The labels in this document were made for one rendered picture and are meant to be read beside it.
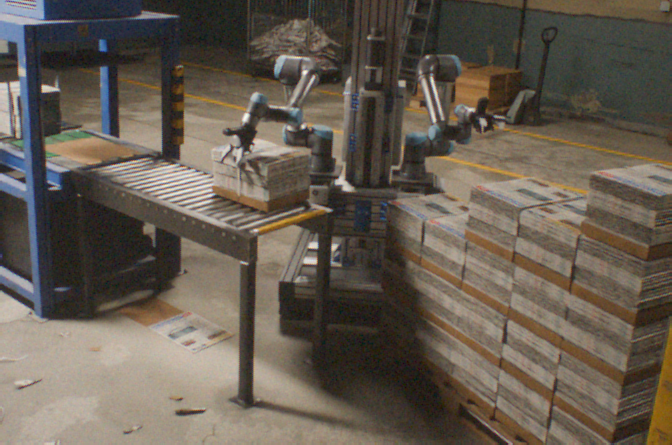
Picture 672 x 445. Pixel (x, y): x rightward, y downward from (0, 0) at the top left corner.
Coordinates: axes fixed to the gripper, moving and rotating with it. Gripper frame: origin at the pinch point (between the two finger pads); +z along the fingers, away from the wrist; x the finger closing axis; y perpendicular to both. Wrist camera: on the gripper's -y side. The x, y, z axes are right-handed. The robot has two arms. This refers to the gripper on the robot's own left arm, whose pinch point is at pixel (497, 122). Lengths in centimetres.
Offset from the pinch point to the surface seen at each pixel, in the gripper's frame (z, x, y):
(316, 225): -19, 85, 41
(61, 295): -101, 207, 85
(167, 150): -141, 135, 27
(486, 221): 51, 35, 24
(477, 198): 44, 35, 16
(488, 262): 54, 36, 41
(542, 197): 59, 14, 15
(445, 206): -2.9, 26.3, 37.6
